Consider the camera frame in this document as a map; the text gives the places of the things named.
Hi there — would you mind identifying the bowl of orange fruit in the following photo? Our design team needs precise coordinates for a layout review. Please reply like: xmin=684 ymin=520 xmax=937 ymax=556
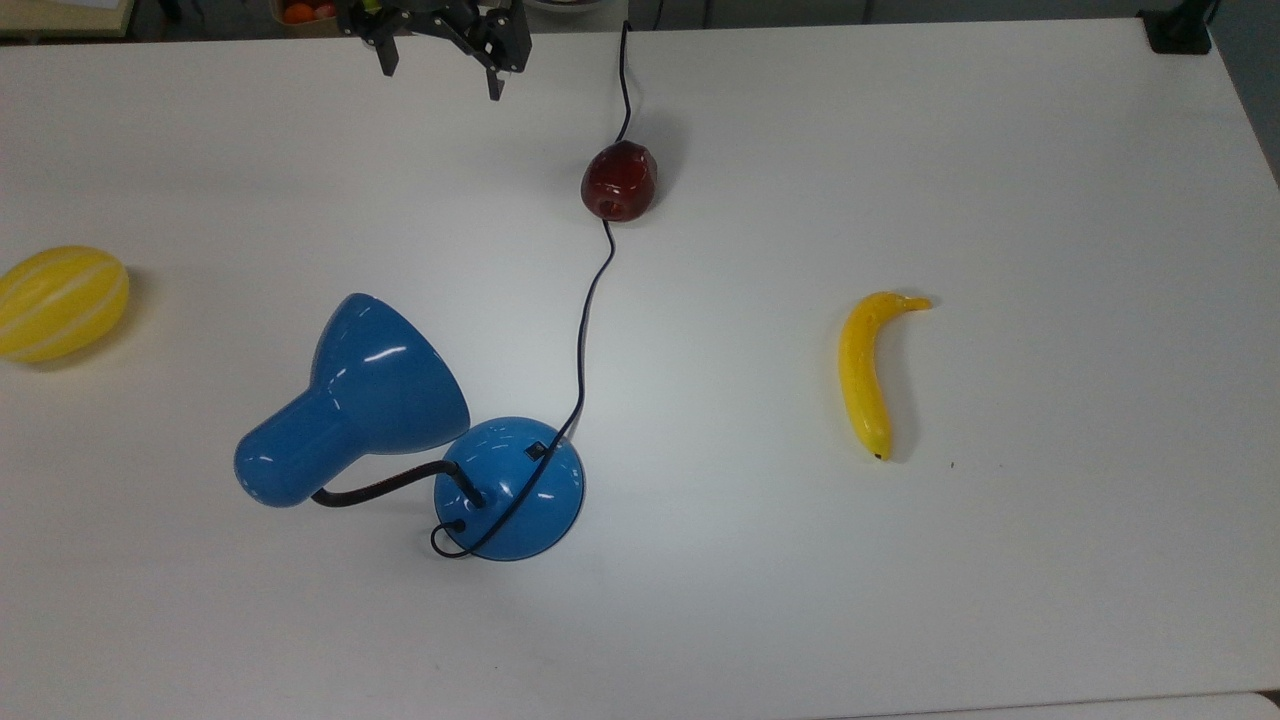
xmin=270 ymin=0 xmax=339 ymax=27

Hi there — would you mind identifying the black table clamp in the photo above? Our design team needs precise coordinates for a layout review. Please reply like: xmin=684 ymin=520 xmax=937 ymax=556
xmin=1138 ymin=0 xmax=1223 ymax=56

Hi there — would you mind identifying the dark red apple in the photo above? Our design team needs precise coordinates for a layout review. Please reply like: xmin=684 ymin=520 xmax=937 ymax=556
xmin=582 ymin=141 xmax=659 ymax=224

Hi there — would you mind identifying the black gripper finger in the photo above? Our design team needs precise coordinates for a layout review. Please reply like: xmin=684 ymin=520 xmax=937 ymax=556
xmin=360 ymin=18 xmax=401 ymax=78
xmin=462 ymin=22 xmax=532 ymax=102

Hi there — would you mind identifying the yellow banana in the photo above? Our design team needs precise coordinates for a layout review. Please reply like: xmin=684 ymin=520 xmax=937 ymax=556
xmin=838 ymin=291 xmax=933 ymax=461

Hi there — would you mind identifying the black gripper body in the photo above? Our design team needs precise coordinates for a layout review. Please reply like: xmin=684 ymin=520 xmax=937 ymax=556
xmin=337 ymin=0 xmax=531 ymax=38

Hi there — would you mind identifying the wooden side table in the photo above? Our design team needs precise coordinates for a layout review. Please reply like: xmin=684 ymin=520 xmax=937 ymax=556
xmin=0 ymin=0 xmax=136 ymax=39

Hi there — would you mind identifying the yellow striped melon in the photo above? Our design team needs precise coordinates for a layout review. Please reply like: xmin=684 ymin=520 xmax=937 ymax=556
xmin=0 ymin=246 xmax=131 ymax=363

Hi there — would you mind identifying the black lamp power cable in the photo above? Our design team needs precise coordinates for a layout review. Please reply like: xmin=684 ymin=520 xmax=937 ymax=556
xmin=430 ymin=20 xmax=635 ymax=560

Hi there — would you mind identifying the blue desk lamp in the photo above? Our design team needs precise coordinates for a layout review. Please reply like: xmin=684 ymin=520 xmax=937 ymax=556
xmin=234 ymin=293 xmax=587 ymax=562

